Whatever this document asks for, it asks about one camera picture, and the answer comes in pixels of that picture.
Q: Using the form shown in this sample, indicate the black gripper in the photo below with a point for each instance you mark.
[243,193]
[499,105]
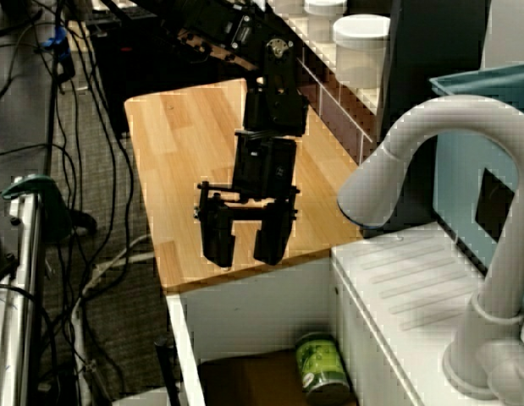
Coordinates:
[263,165]

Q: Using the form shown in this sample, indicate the green tin can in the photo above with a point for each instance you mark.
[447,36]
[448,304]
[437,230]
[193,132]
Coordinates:
[323,363]

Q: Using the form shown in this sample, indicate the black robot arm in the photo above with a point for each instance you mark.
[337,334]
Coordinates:
[227,34]

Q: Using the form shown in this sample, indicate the white open drawer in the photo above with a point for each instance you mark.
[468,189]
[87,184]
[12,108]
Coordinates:
[371,287]

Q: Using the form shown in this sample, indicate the large white plastic container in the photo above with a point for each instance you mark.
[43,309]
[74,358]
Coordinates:
[361,51]

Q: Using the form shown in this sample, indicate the small white plastic container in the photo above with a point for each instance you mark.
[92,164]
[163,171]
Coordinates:
[325,19]

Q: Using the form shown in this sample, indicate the teal plastic bin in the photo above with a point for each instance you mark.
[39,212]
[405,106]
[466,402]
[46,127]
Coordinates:
[464,139]

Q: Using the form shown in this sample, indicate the grey curved faucet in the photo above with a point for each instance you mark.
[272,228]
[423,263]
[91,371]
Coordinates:
[494,296]

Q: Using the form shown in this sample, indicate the blue clamp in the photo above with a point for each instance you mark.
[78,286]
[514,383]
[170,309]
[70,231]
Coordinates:
[58,44]

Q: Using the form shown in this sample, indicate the aluminium frame profile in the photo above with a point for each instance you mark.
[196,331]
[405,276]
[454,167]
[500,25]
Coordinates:
[20,296]

